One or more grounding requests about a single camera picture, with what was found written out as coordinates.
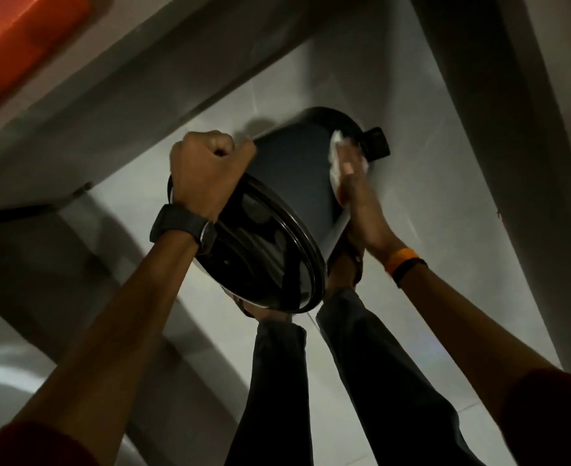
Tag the red sleeve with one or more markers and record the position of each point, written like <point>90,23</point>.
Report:
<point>28,446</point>
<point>552,417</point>

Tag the white cleaning cloth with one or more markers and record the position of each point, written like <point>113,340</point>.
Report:
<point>335,162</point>

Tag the red right sleeve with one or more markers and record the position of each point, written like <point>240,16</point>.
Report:
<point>552,417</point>

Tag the black wristband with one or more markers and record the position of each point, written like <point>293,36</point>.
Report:
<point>408,270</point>

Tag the person's right trouser leg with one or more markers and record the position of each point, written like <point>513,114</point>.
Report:
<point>387,383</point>

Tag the orange wristband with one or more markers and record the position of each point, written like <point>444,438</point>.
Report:
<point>399,259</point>

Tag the orange plastic container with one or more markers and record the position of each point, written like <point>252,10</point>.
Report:
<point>18,43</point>

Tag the grey stone counter slab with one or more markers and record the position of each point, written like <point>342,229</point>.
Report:
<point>135,77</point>

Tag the black wristwatch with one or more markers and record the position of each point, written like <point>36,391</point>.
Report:
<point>181,222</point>

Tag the red left sleeve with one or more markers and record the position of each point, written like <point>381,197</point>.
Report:
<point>28,446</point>

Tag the person's left foot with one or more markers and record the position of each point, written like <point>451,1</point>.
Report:
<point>261,313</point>

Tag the person's right foot in sandal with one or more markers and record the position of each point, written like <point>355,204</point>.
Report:
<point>343,269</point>

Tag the person's trouser leg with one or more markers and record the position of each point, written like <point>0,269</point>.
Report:
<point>276,397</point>
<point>387,383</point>

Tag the person's right fingers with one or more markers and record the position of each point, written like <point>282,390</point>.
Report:
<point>351,167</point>

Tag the person's right hand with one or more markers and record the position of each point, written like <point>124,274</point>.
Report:
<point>365,213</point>

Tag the person's left fingers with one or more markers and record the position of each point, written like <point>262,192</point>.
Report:
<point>217,143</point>

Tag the person's left hand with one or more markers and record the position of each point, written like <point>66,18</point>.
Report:
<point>200,174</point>

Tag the person's left forearm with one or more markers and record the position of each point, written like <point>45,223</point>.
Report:
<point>120,334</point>

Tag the person's right forearm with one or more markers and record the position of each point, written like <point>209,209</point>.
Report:
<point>465,329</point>

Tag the person's left trouser leg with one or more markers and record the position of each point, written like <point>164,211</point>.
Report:
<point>276,397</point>

